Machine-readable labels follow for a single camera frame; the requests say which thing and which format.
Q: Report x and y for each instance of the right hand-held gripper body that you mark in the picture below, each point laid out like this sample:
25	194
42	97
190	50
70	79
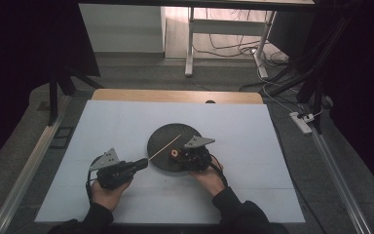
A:
196	156

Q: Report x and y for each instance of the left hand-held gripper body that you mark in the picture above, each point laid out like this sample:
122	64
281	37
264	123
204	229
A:
110	172

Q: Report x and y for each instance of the black round plate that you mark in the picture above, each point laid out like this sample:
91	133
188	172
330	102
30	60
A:
162	139

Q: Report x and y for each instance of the person's left hand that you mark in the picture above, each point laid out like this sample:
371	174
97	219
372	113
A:
108	196

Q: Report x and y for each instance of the person's right hand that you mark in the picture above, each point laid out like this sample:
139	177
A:
209	182

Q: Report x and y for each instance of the white table cover board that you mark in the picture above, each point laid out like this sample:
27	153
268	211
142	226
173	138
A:
78	130

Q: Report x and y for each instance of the wooden table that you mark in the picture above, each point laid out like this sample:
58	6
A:
162	96

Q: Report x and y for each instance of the black metal stand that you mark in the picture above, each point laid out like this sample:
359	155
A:
53	97
315	87

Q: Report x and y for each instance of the white power strip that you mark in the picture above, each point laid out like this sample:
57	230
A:
301	123

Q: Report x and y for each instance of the dark curtain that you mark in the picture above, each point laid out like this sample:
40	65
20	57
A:
19	65
363	81

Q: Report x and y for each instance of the black floor socket frame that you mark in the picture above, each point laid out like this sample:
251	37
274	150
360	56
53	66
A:
61	138

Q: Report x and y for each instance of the aluminium floor rail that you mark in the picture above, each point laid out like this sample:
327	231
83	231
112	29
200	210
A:
29	169
337	182

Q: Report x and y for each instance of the white metal desk frame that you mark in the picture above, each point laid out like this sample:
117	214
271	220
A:
222	27

